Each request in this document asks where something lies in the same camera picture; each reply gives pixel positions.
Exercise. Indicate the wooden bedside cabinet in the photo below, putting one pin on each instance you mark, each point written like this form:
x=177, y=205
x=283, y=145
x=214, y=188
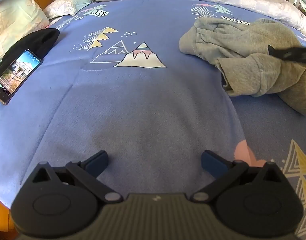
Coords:
x=1, y=215

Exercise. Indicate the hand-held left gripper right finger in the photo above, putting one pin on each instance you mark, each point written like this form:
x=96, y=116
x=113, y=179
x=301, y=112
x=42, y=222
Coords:
x=211, y=161

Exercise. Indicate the grey sweatshirt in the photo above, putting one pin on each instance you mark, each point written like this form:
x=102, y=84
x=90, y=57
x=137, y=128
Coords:
x=243, y=52

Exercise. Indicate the blue printed bedsheet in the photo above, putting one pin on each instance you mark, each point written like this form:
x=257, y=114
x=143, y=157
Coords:
x=143, y=100

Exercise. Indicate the small patterned pillow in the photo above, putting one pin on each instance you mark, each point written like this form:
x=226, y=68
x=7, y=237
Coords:
x=65, y=6

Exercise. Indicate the large pale floral pillow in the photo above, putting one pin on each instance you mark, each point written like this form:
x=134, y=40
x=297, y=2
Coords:
x=12, y=27

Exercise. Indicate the black cloth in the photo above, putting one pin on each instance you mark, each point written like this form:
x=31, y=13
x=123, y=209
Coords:
x=37, y=40

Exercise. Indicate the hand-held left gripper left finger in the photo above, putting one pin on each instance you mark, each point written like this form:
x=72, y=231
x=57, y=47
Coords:
x=97, y=161

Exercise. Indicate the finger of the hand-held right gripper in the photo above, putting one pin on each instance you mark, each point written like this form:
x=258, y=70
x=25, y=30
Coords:
x=290, y=54

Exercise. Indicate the smartphone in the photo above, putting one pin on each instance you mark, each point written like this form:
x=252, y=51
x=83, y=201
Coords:
x=16, y=77

